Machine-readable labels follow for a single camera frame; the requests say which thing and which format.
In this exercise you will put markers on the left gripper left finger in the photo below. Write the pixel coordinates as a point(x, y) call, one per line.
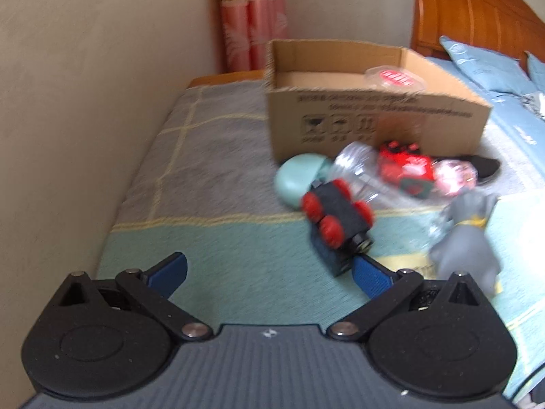
point(148, 292)

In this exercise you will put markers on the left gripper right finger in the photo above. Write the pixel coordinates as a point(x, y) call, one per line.
point(388, 291)

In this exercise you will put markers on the black toy block red wheels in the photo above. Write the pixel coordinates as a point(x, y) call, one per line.
point(339, 224)

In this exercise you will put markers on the grey figurine toy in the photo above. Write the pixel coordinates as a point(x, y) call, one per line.
point(465, 246)

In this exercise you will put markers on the red toy train block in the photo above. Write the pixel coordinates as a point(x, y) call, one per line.
point(406, 167)

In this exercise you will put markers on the clear plastic jar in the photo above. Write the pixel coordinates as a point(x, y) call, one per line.
point(357, 165)

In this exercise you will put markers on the pink keychain charm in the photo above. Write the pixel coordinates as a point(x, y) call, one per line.
point(452, 176)

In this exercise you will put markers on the mint green oval case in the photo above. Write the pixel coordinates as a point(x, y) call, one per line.
point(295, 176)

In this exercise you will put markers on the black glossy case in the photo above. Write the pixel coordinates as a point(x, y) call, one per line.
point(487, 168)

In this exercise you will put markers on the clear round box red label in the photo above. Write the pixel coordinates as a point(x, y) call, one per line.
point(393, 79)

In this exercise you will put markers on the yellow paper card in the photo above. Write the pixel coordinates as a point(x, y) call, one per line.
point(414, 261)

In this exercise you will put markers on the grey green checked mat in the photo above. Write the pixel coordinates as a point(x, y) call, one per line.
point(206, 189)

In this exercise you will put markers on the open cardboard box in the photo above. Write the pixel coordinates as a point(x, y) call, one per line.
point(318, 101)

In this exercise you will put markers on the blue pillow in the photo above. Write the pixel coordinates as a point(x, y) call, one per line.
point(489, 69)
point(536, 71)

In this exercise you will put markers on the wooden bed headboard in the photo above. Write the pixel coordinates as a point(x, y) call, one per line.
point(510, 27)

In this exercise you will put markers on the pink curtain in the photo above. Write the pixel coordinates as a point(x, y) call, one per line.
point(248, 25)

